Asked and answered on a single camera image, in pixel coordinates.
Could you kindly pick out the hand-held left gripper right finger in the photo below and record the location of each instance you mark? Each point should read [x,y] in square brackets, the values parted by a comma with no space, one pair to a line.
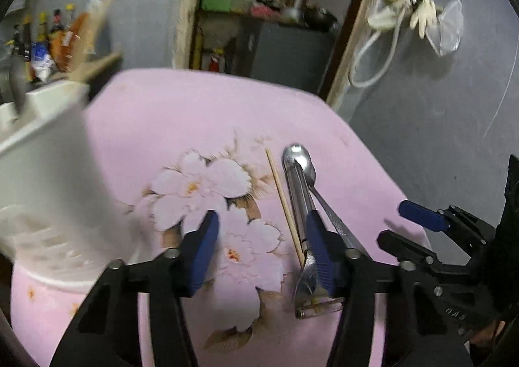
[320,249]

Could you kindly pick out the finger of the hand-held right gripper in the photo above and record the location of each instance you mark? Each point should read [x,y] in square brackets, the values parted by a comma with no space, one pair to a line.
[421,215]
[405,245]

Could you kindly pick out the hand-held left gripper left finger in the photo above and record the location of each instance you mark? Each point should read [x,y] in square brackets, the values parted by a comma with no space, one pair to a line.
[202,245]

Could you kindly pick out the metal vegetable peeler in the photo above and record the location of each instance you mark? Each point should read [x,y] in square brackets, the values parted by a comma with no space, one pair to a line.
[298,196]

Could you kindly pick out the white plastic utensil basket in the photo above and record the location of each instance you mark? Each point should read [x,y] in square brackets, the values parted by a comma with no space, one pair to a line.
[52,156]

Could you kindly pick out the person's right hand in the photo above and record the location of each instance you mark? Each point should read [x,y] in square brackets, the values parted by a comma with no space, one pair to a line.
[486,334]

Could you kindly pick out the silver metal spoon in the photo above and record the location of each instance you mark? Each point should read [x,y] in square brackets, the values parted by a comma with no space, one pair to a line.
[324,199]

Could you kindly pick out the pink floral tablecloth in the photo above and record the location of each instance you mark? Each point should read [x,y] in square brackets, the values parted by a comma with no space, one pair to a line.
[243,115]

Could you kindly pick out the red bottle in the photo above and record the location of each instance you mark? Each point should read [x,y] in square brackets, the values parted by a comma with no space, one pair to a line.
[217,61]

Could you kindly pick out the dark grey cabinet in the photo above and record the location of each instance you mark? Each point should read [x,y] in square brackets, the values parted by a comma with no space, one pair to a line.
[284,55]

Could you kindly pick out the cream rubber gloves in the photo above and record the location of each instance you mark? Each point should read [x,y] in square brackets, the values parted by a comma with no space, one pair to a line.
[421,12]

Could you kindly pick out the beige kitchen counter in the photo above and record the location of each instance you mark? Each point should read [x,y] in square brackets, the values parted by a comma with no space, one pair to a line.
[97,67]

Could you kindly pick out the dark round wok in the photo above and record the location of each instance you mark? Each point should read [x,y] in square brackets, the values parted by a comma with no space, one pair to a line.
[322,19]

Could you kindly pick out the metal cooking pot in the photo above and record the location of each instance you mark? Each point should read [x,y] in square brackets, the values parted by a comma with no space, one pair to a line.
[292,15]

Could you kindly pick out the green box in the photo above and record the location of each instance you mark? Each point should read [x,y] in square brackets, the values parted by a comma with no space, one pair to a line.
[215,3]

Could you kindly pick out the pink cloth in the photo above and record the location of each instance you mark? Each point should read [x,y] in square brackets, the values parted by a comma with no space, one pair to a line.
[265,9]

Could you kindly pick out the white and blue packet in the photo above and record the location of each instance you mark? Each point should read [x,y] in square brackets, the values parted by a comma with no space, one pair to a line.
[42,61]

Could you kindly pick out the large cooking oil jug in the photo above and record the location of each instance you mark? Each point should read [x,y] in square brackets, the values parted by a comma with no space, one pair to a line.
[94,22]

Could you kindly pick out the clear seasoning bottle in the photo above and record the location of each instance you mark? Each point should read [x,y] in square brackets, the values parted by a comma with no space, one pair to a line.
[71,14]

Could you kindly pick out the red-label sauce bottle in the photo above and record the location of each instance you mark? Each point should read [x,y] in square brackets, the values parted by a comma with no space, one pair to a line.
[57,22]

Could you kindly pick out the dark sauce bottle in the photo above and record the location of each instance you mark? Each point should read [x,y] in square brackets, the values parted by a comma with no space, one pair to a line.
[21,47]

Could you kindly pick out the yellow-capped sauce bottle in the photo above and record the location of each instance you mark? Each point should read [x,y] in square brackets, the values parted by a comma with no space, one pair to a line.
[42,28]

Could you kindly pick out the clear plastic bag on wall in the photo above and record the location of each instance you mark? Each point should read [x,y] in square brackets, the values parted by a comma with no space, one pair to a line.
[446,30]

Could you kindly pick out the pale door frame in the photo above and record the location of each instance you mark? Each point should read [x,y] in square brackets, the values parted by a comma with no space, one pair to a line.
[184,18]

